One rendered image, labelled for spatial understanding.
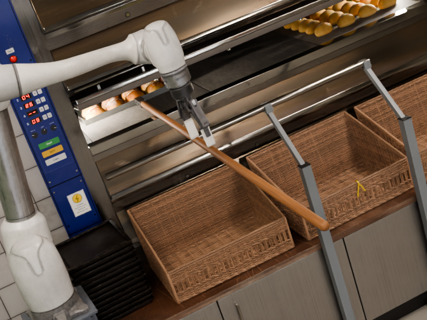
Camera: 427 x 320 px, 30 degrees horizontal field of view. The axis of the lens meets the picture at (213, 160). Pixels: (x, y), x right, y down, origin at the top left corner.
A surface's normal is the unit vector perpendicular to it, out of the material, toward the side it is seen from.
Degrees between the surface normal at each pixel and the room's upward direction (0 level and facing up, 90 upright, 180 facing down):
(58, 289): 92
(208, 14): 70
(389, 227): 90
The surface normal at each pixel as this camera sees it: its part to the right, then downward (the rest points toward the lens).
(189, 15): 0.23, -0.06
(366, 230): 0.36, 0.26
